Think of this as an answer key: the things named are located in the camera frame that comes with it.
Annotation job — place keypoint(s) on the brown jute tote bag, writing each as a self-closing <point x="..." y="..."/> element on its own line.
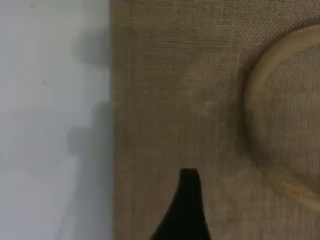
<point x="175" y="100"/>

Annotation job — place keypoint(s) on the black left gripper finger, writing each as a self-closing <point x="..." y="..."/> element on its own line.
<point x="186" y="212"/>

